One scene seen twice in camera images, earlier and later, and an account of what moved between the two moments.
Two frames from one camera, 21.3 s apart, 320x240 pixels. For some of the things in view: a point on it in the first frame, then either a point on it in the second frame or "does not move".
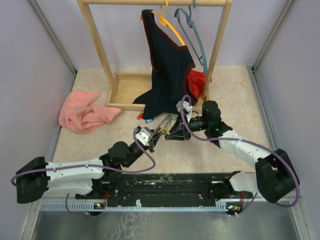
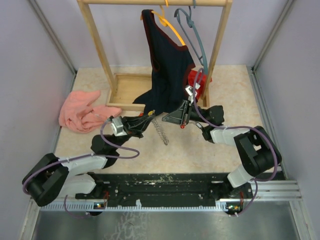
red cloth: [197, 82] does not move
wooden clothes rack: [125, 88] does not move
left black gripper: [154, 139] → [134, 125]
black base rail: [200, 189] does not move
